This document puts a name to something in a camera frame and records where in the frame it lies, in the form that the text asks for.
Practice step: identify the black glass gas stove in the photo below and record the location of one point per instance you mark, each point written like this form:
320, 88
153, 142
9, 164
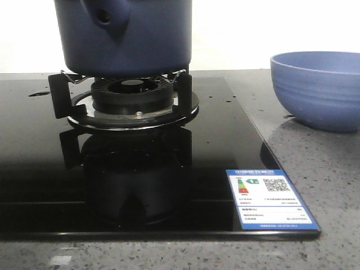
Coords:
63, 183

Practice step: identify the black round gas burner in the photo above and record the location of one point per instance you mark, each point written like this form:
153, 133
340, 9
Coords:
120, 96

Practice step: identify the light blue ribbed bowl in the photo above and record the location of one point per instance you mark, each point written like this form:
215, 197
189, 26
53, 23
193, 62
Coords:
319, 88

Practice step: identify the dark blue cooking pot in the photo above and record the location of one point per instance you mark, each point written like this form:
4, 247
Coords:
125, 38

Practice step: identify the blue white energy label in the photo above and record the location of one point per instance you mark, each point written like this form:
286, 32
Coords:
266, 199

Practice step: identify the black metal pot support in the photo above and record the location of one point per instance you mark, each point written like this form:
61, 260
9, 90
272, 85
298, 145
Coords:
79, 109

